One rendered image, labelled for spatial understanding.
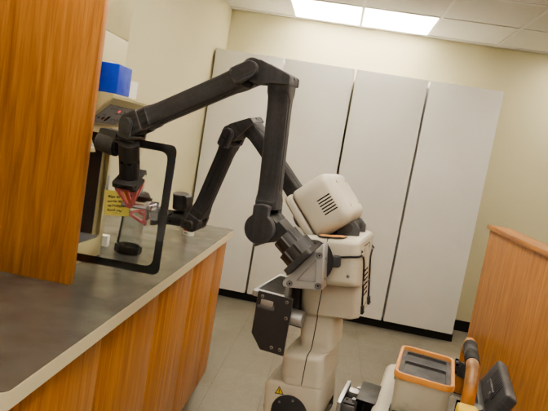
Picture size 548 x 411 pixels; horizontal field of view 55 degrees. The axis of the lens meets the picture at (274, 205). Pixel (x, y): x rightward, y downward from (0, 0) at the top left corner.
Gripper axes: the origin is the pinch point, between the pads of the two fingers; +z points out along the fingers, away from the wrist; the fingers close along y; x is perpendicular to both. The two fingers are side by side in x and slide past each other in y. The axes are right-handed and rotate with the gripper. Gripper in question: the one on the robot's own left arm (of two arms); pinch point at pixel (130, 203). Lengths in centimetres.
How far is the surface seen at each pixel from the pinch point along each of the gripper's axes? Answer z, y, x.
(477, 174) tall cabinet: 101, -294, 183
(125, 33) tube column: -35, -51, -22
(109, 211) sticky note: 5.6, -2.1, -7.5
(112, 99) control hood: -24.4, -16.1, -11.7
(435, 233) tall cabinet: 152, -272, 159
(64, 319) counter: 11.7, 37.5, -1.6
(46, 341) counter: 6, 50, 1
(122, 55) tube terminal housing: -28, -48, -22
